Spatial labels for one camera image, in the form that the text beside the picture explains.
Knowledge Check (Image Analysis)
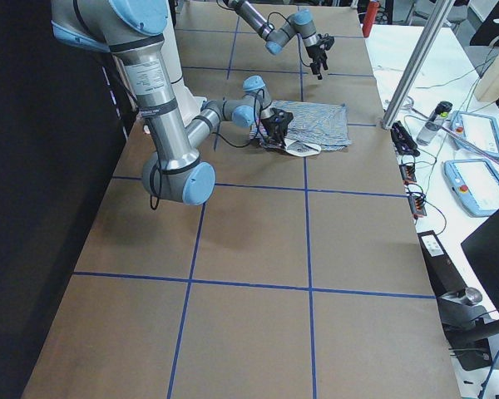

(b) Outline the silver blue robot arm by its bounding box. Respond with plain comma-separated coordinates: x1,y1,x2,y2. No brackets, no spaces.
51,1,293,205
223,1,334,80

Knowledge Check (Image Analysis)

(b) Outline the black clamp tool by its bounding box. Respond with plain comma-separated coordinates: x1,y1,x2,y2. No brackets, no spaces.
390,121,420,157

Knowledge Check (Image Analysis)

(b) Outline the black monitor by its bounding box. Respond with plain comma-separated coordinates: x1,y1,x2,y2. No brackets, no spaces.
461,210,499,312

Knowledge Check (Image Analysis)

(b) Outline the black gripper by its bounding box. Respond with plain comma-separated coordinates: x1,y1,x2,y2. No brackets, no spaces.
262,107,294,149
305,33,335,80

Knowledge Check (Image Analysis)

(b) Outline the blue teach pendant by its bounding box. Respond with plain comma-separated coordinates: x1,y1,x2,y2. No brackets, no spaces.
442,159,499,217
451,111,499,159

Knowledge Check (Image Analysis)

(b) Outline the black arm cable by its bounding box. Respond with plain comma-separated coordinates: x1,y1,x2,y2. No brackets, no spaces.
147,91,271,210
266,11,313,67

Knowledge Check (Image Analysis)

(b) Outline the near blue teach pendant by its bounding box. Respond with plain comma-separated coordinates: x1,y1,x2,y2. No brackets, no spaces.
442,159,499,217

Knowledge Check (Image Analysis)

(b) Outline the aluminium frame post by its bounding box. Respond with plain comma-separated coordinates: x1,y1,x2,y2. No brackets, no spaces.
381,0,454,130

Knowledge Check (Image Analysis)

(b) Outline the blue white striped polo shirt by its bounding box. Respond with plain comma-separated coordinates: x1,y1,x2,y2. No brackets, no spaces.
249,101,352,157

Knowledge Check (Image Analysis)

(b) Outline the far blue teach pendant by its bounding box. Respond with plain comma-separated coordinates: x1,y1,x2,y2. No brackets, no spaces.
451,111,499,159

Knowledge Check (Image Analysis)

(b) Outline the black power supply box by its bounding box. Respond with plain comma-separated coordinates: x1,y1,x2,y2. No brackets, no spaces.
417,230,467,297

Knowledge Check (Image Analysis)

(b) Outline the red cylinder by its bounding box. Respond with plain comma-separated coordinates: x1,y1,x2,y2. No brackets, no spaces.
362,0,380,38

